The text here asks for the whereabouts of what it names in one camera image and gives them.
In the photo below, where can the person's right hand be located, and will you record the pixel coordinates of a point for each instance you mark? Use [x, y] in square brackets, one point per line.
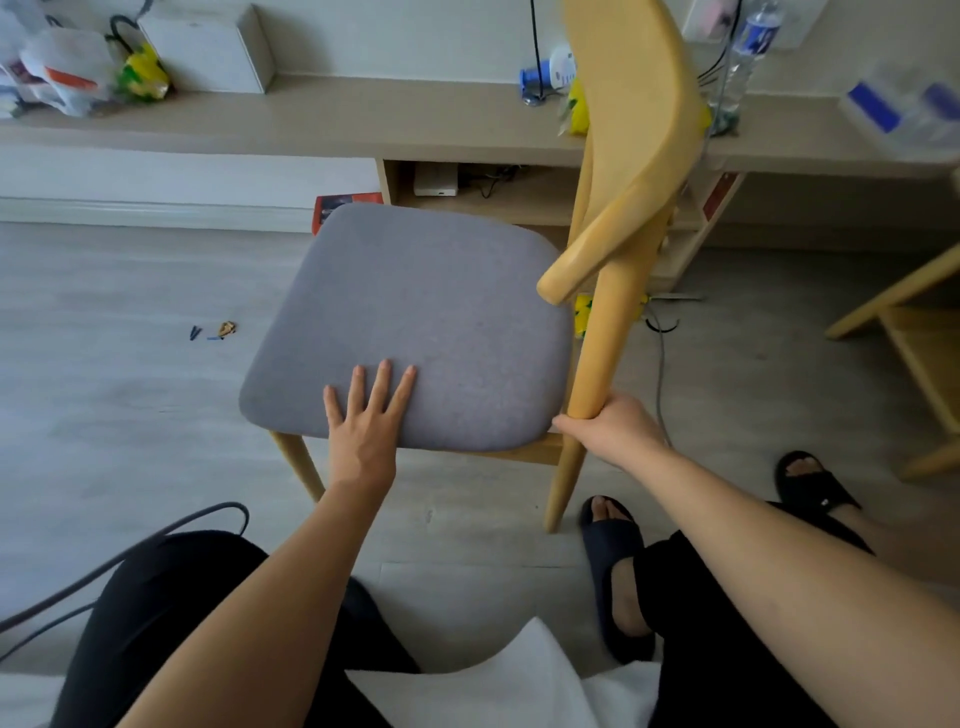
[622, 433]

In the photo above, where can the person's left hand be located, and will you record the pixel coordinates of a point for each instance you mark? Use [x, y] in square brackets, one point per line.
[364, 442]

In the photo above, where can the person's right thumb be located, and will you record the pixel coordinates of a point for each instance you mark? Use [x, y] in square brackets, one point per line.
[574, 426]

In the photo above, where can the person's left middle finger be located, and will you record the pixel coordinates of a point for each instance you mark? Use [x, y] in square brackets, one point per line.
[381, 388]

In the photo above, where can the person's left little finger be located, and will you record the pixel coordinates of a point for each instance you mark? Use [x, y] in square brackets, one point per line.
[334, 409]

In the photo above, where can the wooden chair with grey cushion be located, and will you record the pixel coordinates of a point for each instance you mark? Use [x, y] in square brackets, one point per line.
[420, 315]

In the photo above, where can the person's right forearm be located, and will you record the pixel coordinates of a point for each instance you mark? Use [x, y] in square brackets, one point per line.
[787, 585]

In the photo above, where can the person's left forearm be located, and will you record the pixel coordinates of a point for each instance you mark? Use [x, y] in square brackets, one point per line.
[277, 615]

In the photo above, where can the yellow patterned bag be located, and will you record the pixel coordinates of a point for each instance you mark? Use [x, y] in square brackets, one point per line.
[582, 315]

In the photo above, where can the black slide sandal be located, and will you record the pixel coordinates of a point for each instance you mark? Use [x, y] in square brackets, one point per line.
[814, 491]
[609, 555]

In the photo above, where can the orange black box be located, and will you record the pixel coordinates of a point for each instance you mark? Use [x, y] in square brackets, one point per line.
[341, 204]

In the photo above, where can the white router box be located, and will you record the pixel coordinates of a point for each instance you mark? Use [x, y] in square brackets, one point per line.
[435, 179]

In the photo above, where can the black shorts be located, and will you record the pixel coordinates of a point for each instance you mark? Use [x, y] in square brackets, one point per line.
[165, 600]

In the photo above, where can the white cloth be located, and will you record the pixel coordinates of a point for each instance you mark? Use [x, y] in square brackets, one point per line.
[510, 690]

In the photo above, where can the long beige wooden desk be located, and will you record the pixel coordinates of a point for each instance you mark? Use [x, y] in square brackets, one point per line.
[337, 112]

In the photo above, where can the person's bare leg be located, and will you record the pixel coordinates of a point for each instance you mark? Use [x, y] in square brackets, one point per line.
[900, 540]

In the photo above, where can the white cardboard box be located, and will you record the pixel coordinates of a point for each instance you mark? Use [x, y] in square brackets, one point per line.
[206, 49]

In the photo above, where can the yellow green snack packet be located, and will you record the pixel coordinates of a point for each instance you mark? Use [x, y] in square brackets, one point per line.
[144, 76]

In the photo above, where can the clear plastic water bottle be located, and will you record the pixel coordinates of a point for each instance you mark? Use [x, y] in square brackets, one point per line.
[742, 64]

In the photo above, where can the white plastic bag orange print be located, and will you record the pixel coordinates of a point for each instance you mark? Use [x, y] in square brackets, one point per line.
[71, 71]

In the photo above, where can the clear container with blue labels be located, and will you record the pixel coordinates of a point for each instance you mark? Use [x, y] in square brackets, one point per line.
[904, 109]

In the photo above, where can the clear plastic bag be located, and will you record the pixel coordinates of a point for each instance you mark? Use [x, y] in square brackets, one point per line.
[15, 52]

